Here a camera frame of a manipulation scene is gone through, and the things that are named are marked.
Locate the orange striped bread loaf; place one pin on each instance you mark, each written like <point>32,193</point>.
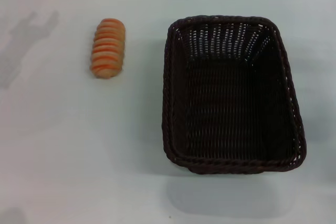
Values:
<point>108,51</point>

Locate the dark brown wicker basket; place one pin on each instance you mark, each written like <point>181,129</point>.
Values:
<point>231,119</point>

